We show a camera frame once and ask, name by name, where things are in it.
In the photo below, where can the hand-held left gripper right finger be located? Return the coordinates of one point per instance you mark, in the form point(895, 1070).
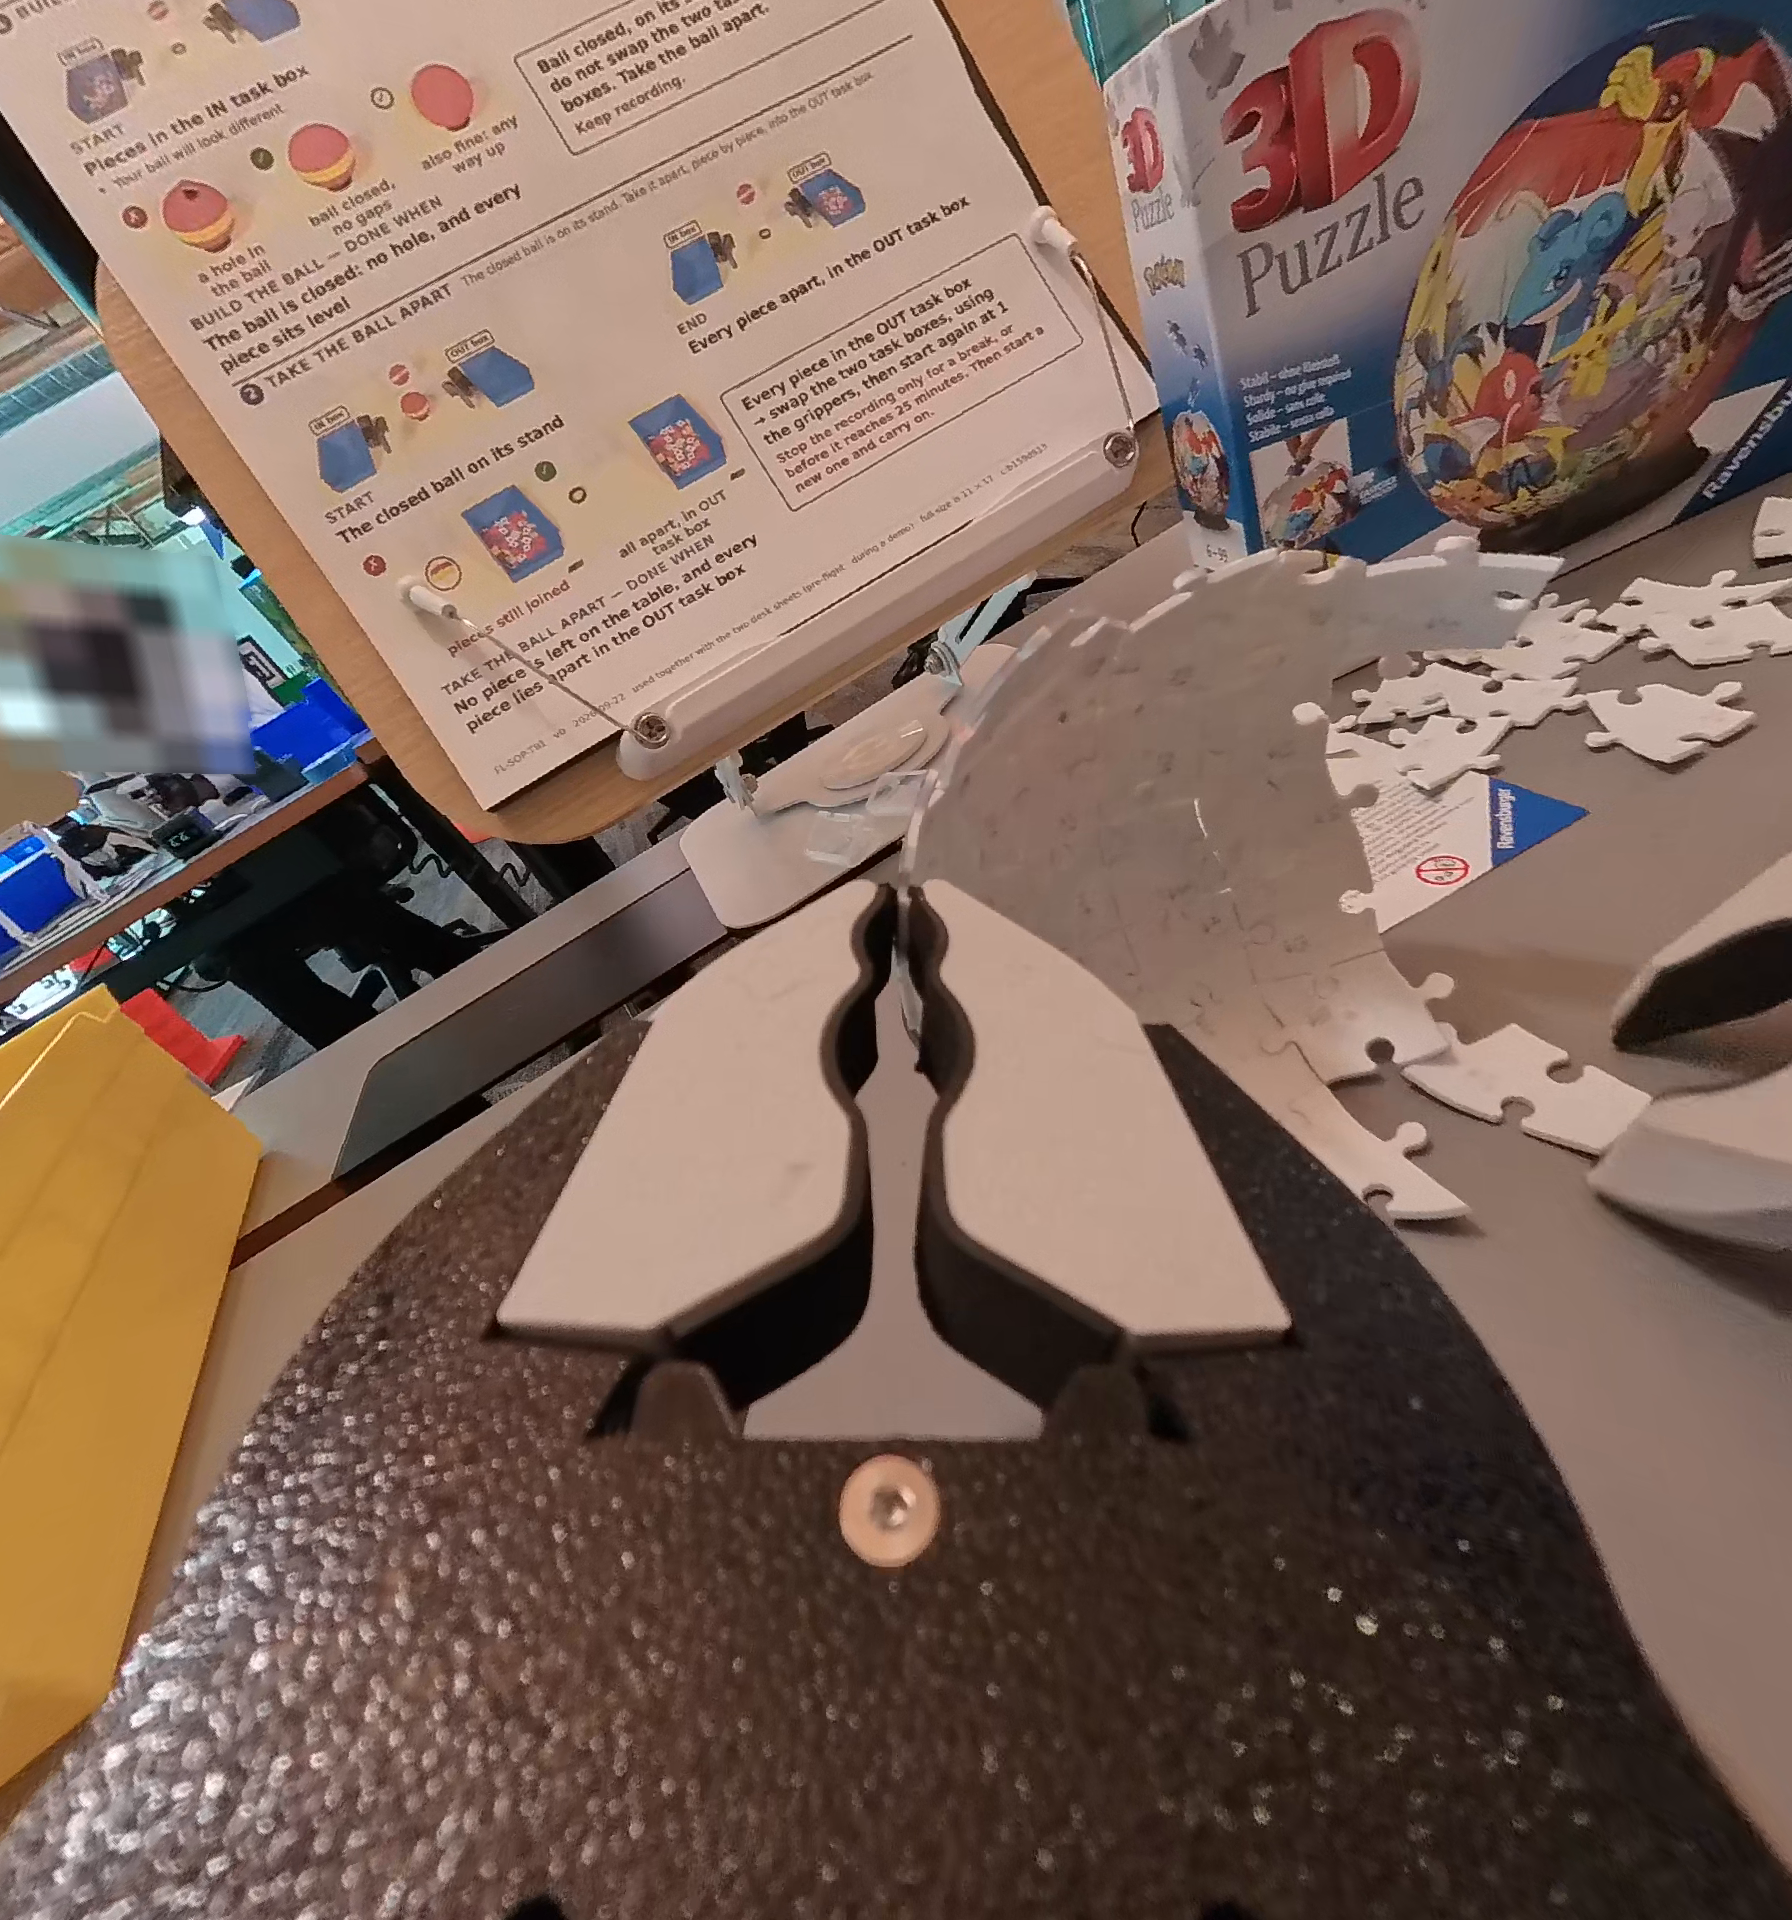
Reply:
point(1076, 1171)

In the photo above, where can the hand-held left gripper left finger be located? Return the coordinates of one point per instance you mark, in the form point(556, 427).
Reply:
point(687, 1139)

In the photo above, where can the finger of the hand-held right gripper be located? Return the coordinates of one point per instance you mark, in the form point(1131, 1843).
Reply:
point(1765, 929)
point(1765, 1171)

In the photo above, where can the white puzzle piece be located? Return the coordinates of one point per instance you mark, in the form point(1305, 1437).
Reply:
point(1527, 1089)

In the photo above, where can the partly built puzzle ball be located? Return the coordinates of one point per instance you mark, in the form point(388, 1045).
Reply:
point(1136, 781)

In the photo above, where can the paper puzzle leaflet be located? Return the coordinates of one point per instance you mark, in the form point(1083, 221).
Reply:
point(1495, 840)

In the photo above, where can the pile of white puzzle pieces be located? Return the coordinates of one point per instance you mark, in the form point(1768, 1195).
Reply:
point(1586, 660)

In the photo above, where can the blue puzzle box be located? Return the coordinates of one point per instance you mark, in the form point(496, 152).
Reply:
point(1362, 300)

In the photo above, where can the yellow plastic bin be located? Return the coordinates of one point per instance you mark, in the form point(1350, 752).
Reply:
point(56, 1273)

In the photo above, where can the laminated instruction sheet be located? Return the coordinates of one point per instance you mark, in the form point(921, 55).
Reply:
point(612, 373)

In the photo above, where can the task instruction sheet on board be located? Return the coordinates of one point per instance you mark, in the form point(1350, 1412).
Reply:
point(1009, 89)

